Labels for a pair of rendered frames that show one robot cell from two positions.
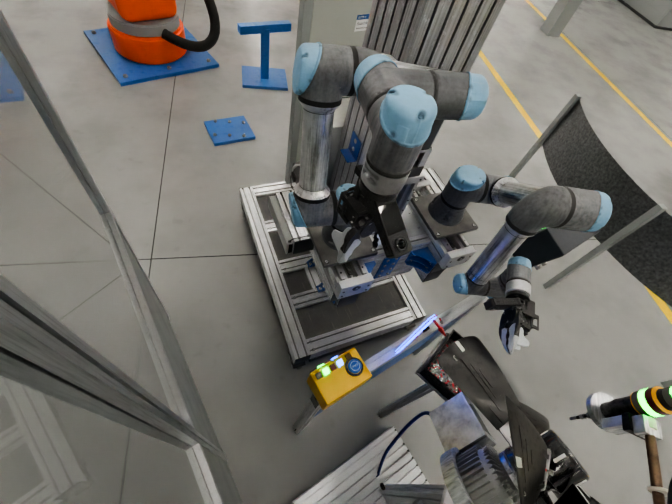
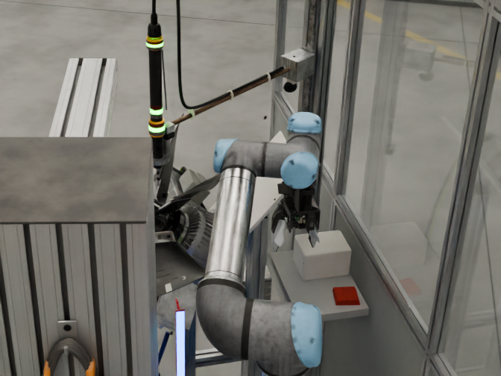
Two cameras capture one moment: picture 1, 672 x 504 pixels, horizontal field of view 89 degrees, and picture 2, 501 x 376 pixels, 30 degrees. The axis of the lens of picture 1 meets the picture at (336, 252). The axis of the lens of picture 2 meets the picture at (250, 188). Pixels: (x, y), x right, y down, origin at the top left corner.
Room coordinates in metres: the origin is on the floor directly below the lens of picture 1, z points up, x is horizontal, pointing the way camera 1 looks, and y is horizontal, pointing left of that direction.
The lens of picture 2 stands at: (2.02, 0.83, 2.76)
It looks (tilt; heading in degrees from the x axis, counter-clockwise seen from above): 32 degrees down; 212
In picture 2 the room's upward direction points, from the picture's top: 2 degrees clockwise
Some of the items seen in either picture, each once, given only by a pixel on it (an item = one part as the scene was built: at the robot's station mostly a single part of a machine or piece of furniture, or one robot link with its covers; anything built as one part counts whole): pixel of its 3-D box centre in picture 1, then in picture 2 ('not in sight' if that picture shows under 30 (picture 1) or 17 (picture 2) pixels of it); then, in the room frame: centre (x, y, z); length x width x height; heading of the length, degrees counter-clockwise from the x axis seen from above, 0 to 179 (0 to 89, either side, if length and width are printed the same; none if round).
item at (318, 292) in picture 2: not in sight; (317, 283); (-0.21, -0.30, 0.84); 0.36 x 0.24 x 0.03; 47
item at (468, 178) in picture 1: (465, 185); not in sight; (1.11, -0.40, 1.20); 0.13 x 0.12 x 0.14; 106
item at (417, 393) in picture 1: (404, 400); not in sight; (0.48, -0.53, 0.40); 0.03 x 0.03 x 0.80; 62
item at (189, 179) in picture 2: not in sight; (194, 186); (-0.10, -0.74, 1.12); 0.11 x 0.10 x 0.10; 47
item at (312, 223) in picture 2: (369, 202); (300, 201); (0.45, -0.03, 1.62); 0.09 x 0.08 x 0.12; 47
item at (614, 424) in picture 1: (625, 413); (159, 142); (0.27, -0.59, 1.50); 0.09 x 0.07 x 0.10; 172
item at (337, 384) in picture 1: (338, 378); not in sight; (0.30, -0.13, 1.02); 0.16 x 0.10 x 0.11; 137
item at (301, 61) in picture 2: not in sight; (298, 64); (-0.35, -0.51, 1.54); 0.10 x 0.07 x 0.08; 172
